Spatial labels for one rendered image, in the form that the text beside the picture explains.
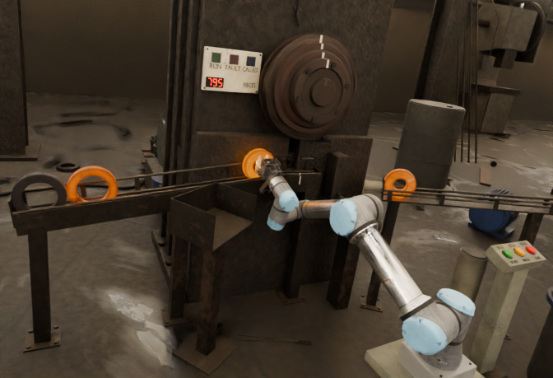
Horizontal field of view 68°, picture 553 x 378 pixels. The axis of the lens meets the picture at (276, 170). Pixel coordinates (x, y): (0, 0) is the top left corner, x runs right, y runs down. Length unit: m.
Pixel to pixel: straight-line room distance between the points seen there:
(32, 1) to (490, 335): 7.25
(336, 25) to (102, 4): 5.99
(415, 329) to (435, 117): 3.32
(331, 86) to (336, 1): 0.46
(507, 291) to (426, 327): 0.75
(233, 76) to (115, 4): 5.98
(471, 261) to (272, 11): 1.40
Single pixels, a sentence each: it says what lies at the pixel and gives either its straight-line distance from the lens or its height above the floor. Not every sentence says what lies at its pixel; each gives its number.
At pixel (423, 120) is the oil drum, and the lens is 4.49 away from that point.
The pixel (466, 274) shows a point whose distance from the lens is 2.06.
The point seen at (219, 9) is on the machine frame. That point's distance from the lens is 1.85.
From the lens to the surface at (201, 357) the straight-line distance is 1.91.
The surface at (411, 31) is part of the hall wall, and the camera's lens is 10.42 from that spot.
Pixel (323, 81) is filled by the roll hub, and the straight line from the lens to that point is 1.80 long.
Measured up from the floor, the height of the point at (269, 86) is 1.11.
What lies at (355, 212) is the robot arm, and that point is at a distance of 1.37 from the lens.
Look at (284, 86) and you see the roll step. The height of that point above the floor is 1.12.
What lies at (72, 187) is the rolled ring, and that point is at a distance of 1.75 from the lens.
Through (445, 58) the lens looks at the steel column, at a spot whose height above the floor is 1.36.
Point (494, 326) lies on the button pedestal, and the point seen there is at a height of 0.27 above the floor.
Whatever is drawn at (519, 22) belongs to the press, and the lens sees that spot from 9.75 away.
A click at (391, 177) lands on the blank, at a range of 2.10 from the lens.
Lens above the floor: 1.30
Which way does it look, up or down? 17 degrees down
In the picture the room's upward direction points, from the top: 8 degrees clockwise
